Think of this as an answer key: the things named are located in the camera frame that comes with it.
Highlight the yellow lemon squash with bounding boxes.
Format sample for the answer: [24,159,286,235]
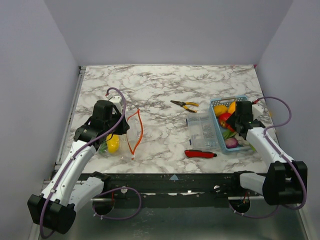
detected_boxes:
[106,134,120,154]

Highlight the green chili pepper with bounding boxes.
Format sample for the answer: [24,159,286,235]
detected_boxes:
[98,142,108,154]

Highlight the clear zip bag orange zipper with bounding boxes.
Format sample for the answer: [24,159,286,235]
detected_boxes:
[98,108,144,160]

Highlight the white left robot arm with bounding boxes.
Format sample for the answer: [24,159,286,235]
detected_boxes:
[27,100,130,239]

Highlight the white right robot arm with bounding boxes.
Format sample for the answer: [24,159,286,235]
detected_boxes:
[226,101,308,210]

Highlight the red apple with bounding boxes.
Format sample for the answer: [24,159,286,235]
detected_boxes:
[218,112,231,122]

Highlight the orange yellow bell pepper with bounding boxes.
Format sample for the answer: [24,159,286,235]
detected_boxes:
[227,101,236,115]

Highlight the small yellow orange fruit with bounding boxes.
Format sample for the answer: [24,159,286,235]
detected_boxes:
[213,105,228,117]

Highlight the light blue plastic basket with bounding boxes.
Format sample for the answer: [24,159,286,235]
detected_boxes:
[209,95,251,154]

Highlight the purple onion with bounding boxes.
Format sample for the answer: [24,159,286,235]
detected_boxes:
[224,137,239,149]

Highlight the clear plastic screw box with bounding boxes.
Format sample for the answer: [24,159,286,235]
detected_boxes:
[186,112,220,151]

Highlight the red black utility knife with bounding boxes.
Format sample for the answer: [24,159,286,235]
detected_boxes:
[184,149,217,159]

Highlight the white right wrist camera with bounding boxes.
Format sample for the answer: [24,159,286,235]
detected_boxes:
[252,103,264,120]

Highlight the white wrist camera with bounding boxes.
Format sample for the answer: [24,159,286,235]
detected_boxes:
[252,103,264,120]
[107,95,123,104]

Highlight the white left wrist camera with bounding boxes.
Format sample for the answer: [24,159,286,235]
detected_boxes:
[107,95,123,104]

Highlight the yellow handled pliers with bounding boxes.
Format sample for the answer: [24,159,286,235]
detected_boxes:
[170,100,199,113]

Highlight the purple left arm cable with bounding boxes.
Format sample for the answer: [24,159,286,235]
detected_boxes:
[39,87,143,239]

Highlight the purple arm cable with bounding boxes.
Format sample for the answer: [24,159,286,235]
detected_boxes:
[228,96,308,220]
[39,87,143,239]

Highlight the black metal base rail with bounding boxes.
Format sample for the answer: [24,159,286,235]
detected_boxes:
[79,171,255,209]

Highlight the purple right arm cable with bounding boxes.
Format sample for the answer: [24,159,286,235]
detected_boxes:
[228,96,308,220]

